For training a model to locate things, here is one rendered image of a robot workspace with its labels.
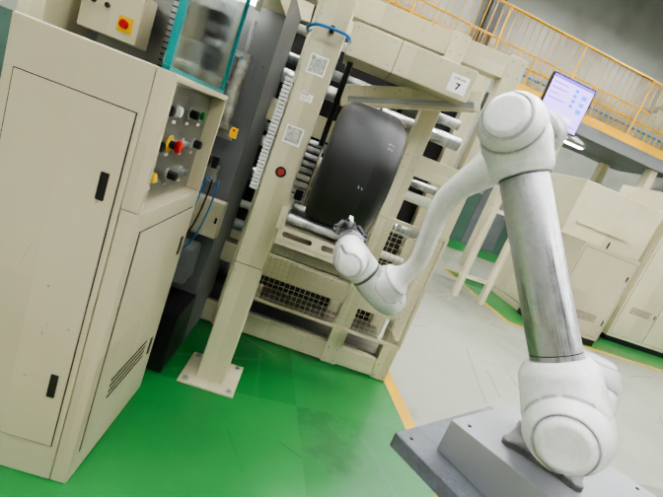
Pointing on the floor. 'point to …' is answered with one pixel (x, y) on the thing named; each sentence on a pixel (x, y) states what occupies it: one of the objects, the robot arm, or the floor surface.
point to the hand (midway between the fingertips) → (350, 222)
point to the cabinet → (596, 283)
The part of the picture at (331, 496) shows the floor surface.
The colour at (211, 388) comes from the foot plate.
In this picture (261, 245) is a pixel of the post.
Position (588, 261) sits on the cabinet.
